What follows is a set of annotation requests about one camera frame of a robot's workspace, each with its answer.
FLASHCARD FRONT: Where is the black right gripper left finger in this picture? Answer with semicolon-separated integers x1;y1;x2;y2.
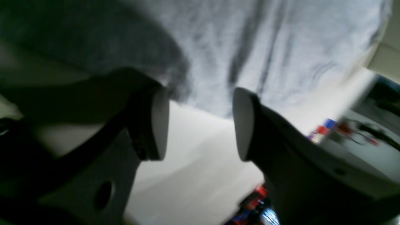
1;68;169;225

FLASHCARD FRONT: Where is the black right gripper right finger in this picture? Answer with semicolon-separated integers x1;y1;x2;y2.
232;88;399;225

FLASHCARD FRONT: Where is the grey T-shirt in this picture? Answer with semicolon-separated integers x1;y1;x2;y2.
1;0;392;117

